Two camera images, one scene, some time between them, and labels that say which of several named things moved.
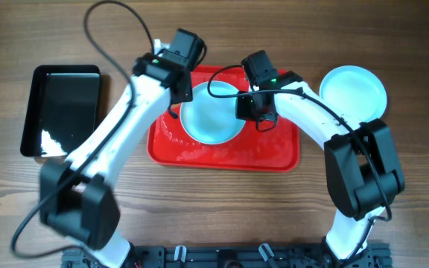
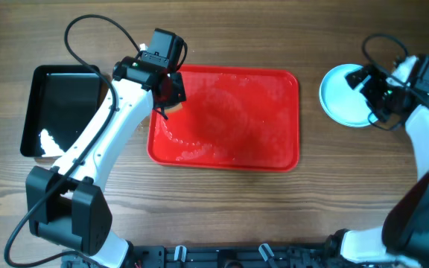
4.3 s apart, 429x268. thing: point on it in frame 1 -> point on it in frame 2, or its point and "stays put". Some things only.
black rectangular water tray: [63, 107] stays put
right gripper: [243, 112] -> [377, 77]
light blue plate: [212, 120] -> [344, 104]
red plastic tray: [170, 144] stays put
